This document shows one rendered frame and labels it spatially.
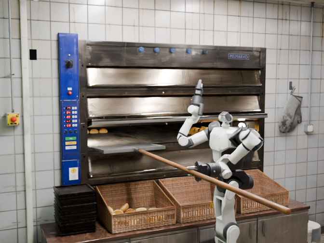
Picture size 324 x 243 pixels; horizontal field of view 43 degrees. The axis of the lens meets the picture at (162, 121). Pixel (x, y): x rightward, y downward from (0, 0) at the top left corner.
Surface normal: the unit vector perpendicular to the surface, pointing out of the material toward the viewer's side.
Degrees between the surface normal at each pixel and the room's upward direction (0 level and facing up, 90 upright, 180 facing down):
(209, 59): 90
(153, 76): 70
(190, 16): 90
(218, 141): 90
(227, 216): 90
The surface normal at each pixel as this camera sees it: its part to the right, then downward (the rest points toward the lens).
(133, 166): 0.38, -0.26
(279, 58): 0.41, 0.08
